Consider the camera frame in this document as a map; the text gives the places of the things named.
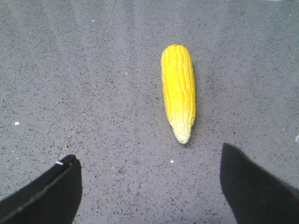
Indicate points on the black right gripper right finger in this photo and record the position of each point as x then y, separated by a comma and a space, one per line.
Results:
255, 195

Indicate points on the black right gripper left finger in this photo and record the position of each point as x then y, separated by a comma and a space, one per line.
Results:
52, 198

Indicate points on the yellow corn cob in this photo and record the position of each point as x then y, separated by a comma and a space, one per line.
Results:
179, 90

